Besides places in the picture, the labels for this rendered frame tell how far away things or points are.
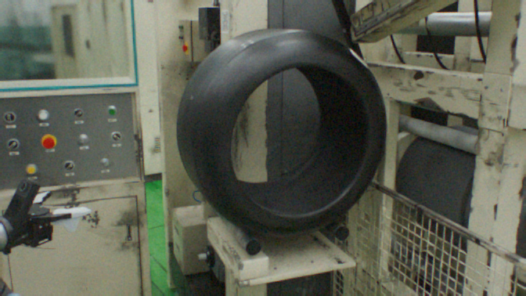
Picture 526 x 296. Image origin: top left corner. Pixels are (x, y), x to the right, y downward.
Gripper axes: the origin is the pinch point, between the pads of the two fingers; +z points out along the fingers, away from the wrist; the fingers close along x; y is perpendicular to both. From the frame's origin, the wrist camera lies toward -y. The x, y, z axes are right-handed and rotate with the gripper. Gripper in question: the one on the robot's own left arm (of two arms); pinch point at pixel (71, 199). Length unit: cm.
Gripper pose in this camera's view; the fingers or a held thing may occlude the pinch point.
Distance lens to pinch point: 141.2
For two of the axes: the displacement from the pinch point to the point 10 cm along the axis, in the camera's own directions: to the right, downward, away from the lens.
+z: 5.1, -2.1, 8.4
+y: -1.2, 9.4, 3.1
